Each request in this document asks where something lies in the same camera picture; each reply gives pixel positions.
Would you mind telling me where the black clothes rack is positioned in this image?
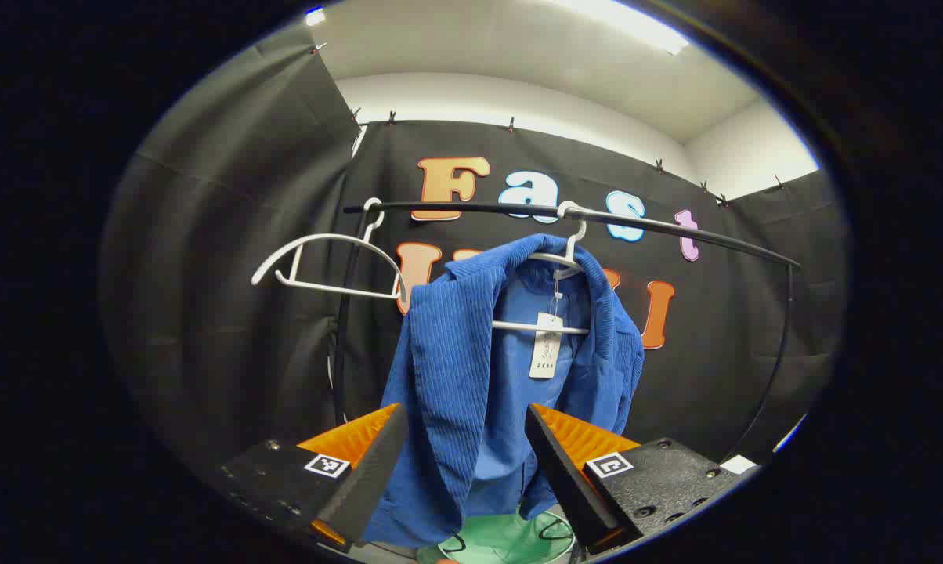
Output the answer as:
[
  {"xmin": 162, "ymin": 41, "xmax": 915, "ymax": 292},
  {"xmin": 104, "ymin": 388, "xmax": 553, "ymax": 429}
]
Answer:
[{"xmin": 332, "ymin": 201, "xmax": 803, "ymax": 463}]

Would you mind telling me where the black backdrop cloth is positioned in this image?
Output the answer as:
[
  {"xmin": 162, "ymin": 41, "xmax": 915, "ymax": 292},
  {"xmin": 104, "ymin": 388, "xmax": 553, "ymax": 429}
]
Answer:
[{"xmin": 99, "ymin": 23, "xmax": 848, "ymax": 486}]

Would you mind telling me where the green laundry hamper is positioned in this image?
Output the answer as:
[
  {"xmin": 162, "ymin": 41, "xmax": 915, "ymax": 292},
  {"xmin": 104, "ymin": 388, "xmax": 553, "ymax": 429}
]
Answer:
[{"xmin": 417, "ymin": 505, "xmax": 578, "ymax": 564}]

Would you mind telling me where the long ceiling light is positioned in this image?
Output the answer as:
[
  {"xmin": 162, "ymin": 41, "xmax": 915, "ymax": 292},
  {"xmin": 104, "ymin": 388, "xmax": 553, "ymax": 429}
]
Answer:
[{"xmin": 550, "ymin": 0, "xmax": 690, "ymax": 56}]

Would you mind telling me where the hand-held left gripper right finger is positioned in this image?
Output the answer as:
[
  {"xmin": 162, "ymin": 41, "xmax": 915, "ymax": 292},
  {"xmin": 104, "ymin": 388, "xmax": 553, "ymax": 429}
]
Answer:
[{"xmin": 525, "ymin": 403, "xmax": 742, "ymax": 559}]

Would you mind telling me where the blue corduroy jacket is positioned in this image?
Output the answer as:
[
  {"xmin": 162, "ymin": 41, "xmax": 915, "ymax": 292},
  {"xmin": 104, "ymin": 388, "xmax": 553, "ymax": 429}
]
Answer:
[{"xmin": 362, "ymin": 233, "xmax": 646, "ymax": 549}]

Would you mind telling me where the white paper garment tag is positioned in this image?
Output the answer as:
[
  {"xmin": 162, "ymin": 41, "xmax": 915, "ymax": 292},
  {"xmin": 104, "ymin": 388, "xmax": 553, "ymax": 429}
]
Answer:
[{"xmin": 529, "ymin": 312, "xmax": 565, "ymax": 381}]

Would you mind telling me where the white plastic hanger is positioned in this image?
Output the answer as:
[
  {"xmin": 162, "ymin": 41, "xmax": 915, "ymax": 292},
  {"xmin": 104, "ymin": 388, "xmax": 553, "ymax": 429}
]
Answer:
[
  {"xmin": 251, "ymin": 197, "xmax": 410, "ymax": 302},
  {"xmin": 491, "ymin": 201, "xmax": 594, "ymax": 338}
]

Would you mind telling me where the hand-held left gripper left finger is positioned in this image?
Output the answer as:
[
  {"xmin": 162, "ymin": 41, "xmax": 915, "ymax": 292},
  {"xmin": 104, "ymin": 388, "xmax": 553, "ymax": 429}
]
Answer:
[{"xmin": 219, "ymin": 403, "xmax": 410, "ymax": 549}]

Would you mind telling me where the row of backdrop clips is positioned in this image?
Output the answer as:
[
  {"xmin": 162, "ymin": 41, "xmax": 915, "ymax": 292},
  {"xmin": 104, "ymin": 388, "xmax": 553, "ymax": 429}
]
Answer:
[{"xmin": 311, "ymin": 43, "xmax": 786, "ymax": 208}]

